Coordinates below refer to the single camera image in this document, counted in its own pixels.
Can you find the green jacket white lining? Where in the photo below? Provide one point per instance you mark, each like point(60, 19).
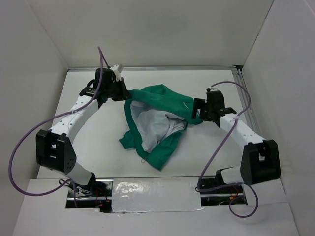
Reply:
point(156, 116)

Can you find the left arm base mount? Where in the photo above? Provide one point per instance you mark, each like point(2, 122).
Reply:
point(99, 197)

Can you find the aluminium rail right side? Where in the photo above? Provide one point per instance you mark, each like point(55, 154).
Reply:
point(246, 102)

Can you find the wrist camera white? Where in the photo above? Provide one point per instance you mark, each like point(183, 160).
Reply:
point(210, 89)
point(117, 69)

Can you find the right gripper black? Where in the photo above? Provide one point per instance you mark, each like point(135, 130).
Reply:
point(199, 103)

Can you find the white taped cover panel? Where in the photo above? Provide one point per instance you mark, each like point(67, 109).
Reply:
point(162, 194)

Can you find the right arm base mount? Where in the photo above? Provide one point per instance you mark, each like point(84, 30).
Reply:
point(220, 197)

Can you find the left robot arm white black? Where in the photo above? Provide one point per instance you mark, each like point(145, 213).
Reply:
point(54, 148)

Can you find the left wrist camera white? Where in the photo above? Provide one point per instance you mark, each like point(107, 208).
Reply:
point(117, 69)

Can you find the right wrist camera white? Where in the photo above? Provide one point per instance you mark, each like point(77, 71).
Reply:
point(210, 89)

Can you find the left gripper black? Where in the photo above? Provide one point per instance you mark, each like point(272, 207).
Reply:
point(124, 94)

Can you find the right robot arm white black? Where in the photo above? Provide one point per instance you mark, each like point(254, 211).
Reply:
point(260, 160)

